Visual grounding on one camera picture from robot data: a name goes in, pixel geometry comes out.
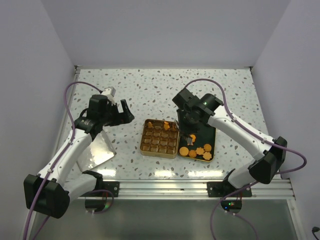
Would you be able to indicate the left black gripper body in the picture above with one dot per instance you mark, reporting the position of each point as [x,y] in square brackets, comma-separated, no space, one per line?
[112,117]

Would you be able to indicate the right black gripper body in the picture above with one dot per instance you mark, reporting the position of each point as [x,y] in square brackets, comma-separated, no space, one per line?
[187,124]

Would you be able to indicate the fish cookie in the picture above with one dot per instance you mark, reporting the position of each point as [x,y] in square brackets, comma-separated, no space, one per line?
[193,137]
[166,125]

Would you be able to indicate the silver metal tongs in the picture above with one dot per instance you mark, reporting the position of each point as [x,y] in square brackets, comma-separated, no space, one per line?
[186,135]

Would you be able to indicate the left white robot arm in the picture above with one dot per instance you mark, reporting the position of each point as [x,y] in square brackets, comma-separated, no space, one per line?
[48,192]

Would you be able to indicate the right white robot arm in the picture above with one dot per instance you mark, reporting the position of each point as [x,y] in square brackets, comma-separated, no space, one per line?
[267,152]

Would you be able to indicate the green cookie tray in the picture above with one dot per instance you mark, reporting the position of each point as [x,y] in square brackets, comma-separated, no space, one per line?
[207,136]

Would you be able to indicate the bottom large round cookie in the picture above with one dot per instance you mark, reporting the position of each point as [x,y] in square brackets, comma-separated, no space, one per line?
[183,151]

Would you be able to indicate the swirl butter cookie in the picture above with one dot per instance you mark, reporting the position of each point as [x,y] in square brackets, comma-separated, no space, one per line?
[192,154]

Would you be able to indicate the gold cookie tin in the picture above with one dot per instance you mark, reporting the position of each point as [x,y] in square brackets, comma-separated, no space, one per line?
[158,142]

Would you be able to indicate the silver tin lid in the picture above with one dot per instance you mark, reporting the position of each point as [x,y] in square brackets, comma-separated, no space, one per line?
[98,152]

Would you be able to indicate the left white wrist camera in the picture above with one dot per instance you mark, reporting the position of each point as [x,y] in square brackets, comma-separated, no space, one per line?
[110,94]

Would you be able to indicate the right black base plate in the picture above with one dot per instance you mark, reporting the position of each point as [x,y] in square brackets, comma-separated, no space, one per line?
[223,188]

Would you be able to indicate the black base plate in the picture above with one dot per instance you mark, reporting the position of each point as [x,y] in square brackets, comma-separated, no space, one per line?
[223,188]
[113,187]

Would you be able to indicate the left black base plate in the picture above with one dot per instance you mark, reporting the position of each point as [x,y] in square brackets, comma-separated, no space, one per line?
[113,187]

